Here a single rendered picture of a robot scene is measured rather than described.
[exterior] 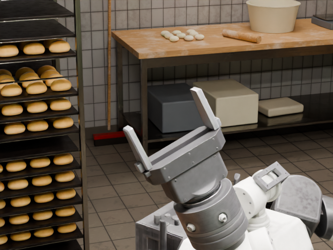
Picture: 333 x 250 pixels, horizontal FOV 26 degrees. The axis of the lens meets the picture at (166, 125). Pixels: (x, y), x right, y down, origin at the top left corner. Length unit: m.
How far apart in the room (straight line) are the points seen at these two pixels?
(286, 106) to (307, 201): 4.38
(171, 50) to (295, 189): 3.61
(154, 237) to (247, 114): 4.25
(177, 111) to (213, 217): 4.43
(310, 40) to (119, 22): 1.52
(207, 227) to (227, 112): 4.58
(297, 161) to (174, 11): 1.57
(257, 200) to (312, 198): 0.26
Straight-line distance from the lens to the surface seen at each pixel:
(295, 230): 1.44
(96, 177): 5.25
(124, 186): 5.08
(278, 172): 1.38
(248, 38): 5.39
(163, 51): 5.08
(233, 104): 5.55
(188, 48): 5.15
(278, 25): 5.73
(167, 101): 5.38
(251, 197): 1.31
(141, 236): 1.44
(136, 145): 0.94
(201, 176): 0.98
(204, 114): 0.99
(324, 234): 1.59
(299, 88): 6.59
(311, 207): 1.54
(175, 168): 0.96
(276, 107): 5.88
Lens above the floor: 2.04
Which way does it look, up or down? 19 degrees down
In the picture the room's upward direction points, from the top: straight up
